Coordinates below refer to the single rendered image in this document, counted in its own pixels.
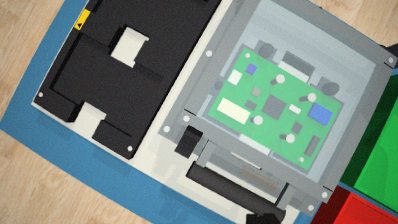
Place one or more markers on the green bin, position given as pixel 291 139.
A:
pixel 381 176

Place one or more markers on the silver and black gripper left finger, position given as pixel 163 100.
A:
pixel 254 219

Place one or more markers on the red open box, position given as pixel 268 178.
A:
pixel 355 212

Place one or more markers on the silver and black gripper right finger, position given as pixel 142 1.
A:
pixel 270 218

